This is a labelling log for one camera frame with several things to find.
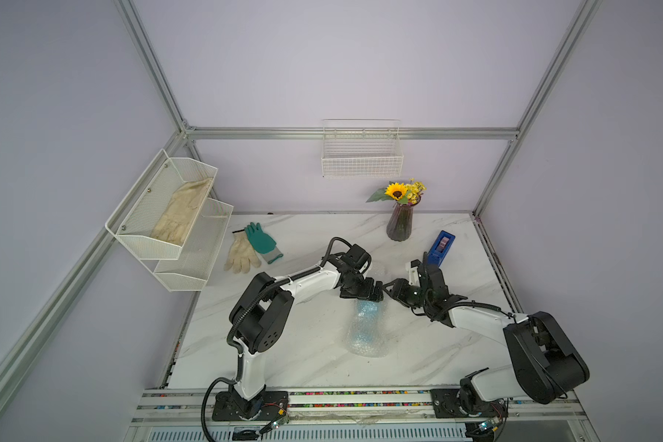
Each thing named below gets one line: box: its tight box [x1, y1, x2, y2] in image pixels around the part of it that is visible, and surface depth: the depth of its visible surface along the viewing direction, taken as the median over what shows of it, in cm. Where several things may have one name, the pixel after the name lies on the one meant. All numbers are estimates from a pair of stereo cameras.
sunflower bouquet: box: [365, 177, 427, 206], surface depth 97 cm
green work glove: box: [244, 221, 284, 265], surface depth 112 cm
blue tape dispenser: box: [427, 230, 456, 268], surface depth 104 cm
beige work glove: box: [223, 230, 262, 274], surface depth 109 cm
